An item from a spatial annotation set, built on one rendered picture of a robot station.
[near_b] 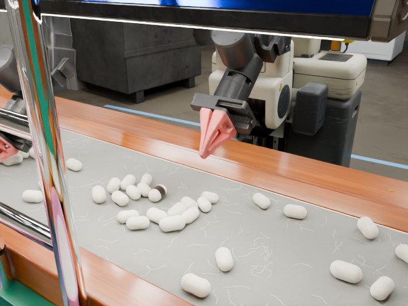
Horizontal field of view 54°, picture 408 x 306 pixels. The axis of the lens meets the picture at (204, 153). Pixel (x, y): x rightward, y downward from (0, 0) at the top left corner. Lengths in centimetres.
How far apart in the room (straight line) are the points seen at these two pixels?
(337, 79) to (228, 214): 87
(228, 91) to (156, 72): 308
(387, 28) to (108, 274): 38
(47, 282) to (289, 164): 45
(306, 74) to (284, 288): 102
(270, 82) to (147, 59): 256
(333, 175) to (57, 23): 59
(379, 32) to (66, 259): 33
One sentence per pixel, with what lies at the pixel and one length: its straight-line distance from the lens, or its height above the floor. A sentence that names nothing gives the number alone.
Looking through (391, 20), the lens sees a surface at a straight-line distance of 32.
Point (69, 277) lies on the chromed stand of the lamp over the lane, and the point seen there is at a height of 81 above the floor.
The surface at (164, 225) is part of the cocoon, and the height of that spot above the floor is 76.
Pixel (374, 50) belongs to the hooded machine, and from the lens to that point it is 560.
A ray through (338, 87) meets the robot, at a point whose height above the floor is 73.
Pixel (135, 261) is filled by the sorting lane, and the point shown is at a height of 74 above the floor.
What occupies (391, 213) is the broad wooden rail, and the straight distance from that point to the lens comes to 67.
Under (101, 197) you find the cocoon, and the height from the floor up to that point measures 75.
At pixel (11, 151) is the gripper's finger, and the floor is 78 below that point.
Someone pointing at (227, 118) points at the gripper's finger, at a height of 87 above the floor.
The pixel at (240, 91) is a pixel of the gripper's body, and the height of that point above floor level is 90.
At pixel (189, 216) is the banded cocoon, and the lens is 60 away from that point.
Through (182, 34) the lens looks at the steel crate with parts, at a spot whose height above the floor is 54.
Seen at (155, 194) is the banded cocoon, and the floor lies 76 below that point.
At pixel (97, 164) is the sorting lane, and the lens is 81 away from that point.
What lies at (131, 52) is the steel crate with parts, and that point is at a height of 47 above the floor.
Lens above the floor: 109
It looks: 25 degrees down
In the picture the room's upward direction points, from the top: straight up
